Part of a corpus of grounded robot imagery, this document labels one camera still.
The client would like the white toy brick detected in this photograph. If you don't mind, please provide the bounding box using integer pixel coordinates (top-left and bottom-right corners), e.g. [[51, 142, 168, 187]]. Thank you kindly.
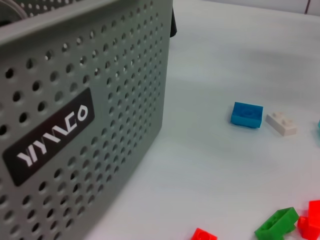
[[265, 111, 298, 137]]

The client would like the green toy brick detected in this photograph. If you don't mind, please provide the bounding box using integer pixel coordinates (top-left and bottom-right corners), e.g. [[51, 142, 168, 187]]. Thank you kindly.
[[254, 206, 300, 240]]

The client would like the blue square toy plate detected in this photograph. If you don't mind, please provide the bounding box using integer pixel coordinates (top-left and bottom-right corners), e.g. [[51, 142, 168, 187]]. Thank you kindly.
[[230, 101, 264, 130]]

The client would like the grey perforated storage basket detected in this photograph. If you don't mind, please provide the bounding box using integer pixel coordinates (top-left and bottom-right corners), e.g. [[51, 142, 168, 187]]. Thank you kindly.
[[0, 0, 180, 240]]

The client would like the teal square toy plate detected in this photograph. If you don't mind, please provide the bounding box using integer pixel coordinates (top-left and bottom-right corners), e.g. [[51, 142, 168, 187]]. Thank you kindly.
[[313, 119, 320, 146]]

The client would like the glass pitcher black handle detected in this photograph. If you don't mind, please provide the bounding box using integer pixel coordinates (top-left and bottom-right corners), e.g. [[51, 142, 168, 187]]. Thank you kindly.
[[169, 7, 179, 38]]

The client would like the small red toy brick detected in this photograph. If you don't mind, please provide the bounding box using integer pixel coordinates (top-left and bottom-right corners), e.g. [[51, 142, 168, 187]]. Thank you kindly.
[[191, 227, 218, 240], [297, 216, 315, 240]]

